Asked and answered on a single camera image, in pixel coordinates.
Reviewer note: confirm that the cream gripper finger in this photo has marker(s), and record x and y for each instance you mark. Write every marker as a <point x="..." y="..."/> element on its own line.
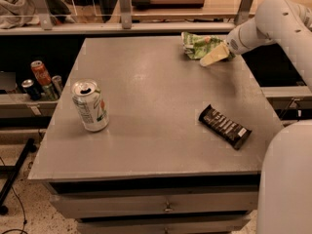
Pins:
<point x="216" y="54"/>

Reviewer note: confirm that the green jalapeno chip bag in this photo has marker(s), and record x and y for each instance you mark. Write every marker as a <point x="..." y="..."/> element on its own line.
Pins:
<point x="196" y="46"/>

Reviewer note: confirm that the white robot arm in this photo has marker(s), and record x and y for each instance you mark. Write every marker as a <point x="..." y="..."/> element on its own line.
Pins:
<point x="285" y="191"/>

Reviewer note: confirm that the black candy bar wrapper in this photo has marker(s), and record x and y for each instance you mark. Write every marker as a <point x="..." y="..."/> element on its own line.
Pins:
<point x="234" y="133"/>

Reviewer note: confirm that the white green soda can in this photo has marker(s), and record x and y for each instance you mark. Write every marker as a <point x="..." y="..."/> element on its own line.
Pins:
<point x="89" y="102"/>

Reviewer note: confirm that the upper grey drawer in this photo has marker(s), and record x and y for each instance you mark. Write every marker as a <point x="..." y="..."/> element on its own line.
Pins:
<point x="152" y="202"/>

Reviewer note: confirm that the grey drawer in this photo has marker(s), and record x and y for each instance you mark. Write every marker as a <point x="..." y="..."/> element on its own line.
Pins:
<point x="152" y="202"/>
<point x="214" y="224"/>

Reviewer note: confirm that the lower grey drawer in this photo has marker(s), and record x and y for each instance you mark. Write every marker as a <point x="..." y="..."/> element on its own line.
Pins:
<point x="214" y="224"/>

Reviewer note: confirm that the red soda can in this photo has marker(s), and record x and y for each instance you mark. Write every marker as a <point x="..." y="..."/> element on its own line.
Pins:
<point x="41" y="73"/>

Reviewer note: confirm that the grey can shelf tray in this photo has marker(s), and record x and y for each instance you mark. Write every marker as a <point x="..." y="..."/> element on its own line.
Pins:
<point x="21" y="106"/>

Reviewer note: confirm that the dark blue soda can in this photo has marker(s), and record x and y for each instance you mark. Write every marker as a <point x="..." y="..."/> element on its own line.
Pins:
<point x="30" y="88"/>

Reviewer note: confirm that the grey cloth bundle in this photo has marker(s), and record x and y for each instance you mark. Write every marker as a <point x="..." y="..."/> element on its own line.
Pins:
<point x="16" y="13"/>

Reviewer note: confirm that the black stand leg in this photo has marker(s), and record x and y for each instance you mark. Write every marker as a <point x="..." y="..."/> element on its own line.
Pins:
<point x="10" y="173"/>

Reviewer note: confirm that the right metal rail bracket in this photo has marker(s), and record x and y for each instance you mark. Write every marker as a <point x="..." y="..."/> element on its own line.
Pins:
<point x="243" y="11"/>

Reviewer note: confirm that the metal rail bracket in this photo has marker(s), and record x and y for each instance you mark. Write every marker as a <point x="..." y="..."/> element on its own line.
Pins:
<point x="125" y="11"/>
<point x="43" y="14"/>
<point x="243" y="11"/>

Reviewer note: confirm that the middle metal rail bracket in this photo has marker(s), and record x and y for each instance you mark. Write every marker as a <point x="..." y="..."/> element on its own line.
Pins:
<point x="125" y="11"/>

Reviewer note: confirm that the left metal rail bracket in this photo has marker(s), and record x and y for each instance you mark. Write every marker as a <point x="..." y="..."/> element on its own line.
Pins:
<point x="43" y="14"/>

